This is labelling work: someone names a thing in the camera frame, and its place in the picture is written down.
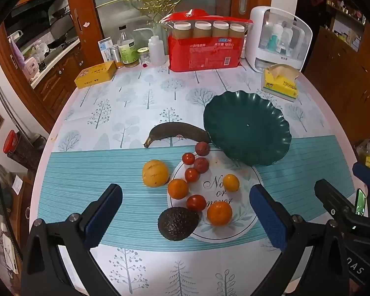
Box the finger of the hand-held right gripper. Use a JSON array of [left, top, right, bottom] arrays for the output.
[[314, 179, 358, 232], [352, 162, 370, 180]]

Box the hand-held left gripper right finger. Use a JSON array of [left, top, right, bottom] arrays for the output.
[[249, 184, 358, 296]]

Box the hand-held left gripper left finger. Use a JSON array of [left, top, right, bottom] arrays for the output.
[[21, 183, 124, 296]]

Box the small orange tangerine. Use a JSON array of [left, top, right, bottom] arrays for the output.
[[222, 174, 240, 192], [167, 178, 189, 200], [206, 201, 233, 225]]

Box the large yellow orange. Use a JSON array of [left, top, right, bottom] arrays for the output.
[[142, 160, 169, 187]]

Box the dark avocado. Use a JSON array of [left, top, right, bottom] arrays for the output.
[[157, 207, 200, 241]]

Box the red lychee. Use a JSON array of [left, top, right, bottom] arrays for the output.
[[194, 157, 209, 174], [195, 141, 210, 156]]

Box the dark green scalloped plate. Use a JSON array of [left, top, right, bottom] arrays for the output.
[[203, 90, 292, 166]]

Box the tree print tablecloth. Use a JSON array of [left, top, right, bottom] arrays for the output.
[[38, 62, 363, 296]]

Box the red lid container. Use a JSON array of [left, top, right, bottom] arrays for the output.
[[3, 130, 47, 170]]

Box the overripe brown banana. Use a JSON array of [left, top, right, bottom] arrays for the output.
[[143, 122, 212, 148]]

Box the yellow tissue pack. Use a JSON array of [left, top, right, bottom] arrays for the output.
[[261, 64, 301, 102]]

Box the wooden kitchen cabinet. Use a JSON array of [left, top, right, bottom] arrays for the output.
[[34, 46, 87, 121]]

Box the yellow tin box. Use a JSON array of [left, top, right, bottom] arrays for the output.
[[74, 61, 117, 90]]

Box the small glass jar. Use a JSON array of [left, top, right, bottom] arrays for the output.
[[137, 47, 151, 65]]

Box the small white blue box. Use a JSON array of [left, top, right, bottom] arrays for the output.
[[98, 37, 114, 63]]

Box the green label glass bottle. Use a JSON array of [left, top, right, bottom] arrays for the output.
[[118, 25, 140, 68]]

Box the white clear-lid storage box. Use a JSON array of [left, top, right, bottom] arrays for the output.
[[244, 5, 313, 72]]

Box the white squeeze bottle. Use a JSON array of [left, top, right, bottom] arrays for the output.
[[133, 27, 166, 66]]

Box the red paper cup package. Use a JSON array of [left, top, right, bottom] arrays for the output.
[[160, 9, 253, 72]]

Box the black pan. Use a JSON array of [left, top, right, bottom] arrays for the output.
[[48, 37, 81, 50]]

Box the black range hood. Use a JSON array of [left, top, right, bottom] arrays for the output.
[[4, 0, 70, 27]]

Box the wooden wall shelf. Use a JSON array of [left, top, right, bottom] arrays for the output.
[[325, 0, 367, 53]]

